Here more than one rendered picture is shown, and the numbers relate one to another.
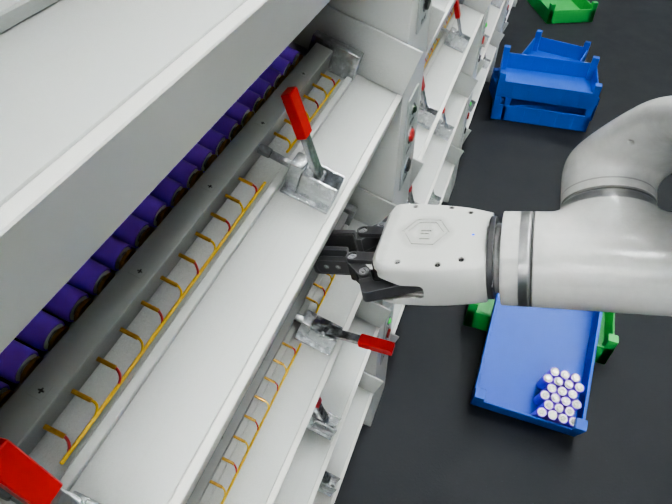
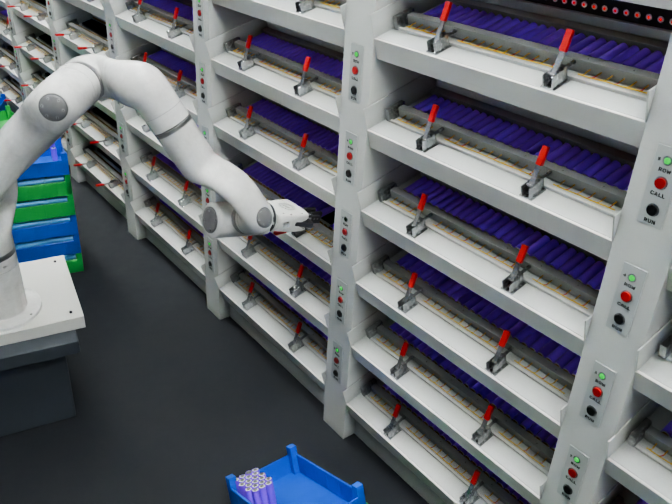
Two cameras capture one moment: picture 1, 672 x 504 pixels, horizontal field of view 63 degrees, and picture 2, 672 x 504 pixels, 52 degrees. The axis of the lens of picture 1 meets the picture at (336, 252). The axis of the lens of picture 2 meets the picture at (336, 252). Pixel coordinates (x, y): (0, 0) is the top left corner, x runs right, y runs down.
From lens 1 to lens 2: 1.90 m
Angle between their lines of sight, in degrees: 88
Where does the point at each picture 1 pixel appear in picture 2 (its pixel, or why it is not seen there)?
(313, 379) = not seen: hidden behind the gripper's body
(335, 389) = (308, 301)
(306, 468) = (284, 284)
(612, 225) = not seen: hidden behind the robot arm
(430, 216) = (292, 210)
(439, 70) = (460, 339)
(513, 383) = (287, 489)
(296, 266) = (280, 160)
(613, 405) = not seen: outside the picture
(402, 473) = (286, 417)
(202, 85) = (264, 87)
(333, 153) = (313, 172)
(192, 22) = (269, 81)
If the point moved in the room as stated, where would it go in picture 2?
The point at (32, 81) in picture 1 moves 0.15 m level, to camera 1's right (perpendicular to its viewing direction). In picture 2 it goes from (261, 73) to (224, 84)
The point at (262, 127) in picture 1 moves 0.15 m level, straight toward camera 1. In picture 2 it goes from (319, 150) to (268, 140)
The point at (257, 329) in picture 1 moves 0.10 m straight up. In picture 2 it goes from (269, 153) to (269, 117)
